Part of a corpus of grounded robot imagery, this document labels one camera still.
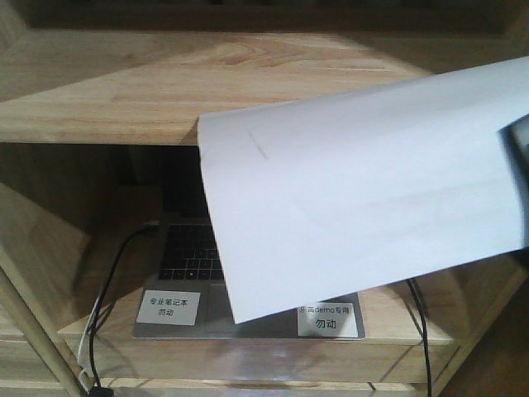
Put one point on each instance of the white label sticker left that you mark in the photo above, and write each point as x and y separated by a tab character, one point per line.
169	307

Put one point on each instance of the wooden shelf unit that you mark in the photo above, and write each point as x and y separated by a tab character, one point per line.
89	92

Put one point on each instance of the silver laptop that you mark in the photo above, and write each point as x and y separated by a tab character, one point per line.
187	259

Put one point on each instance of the white label sticker right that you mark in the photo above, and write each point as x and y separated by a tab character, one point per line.
327	320

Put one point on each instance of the white paper sheet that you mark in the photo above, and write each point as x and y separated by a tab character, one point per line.
314	199

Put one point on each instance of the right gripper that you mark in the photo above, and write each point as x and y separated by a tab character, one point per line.
514	138

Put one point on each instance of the white label sticker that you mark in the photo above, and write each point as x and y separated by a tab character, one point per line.
327	320
169	307

